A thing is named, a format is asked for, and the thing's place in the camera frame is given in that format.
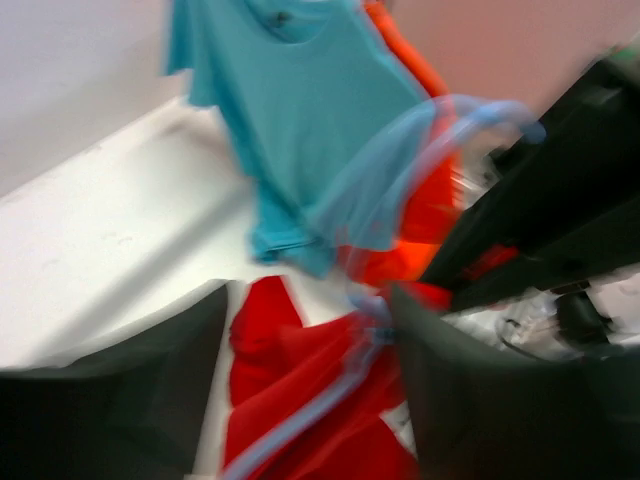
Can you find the light blue t shirt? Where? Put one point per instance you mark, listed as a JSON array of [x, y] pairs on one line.
[[302, 86]]

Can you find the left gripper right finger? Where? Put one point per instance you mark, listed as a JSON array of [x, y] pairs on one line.
[[479, 412]]

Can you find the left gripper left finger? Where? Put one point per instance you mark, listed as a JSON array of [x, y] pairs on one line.
[[131, 410]]

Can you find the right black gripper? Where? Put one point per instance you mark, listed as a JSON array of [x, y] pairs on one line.
[[565, 210]]

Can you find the orange t shirt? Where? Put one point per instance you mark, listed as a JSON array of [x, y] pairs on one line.
[[432, 210]]

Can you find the red t shirt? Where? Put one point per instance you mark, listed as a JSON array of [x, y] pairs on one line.
[[279, 364]]

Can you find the blue wire hanger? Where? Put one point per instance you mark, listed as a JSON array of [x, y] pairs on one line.
[[362, 208]]

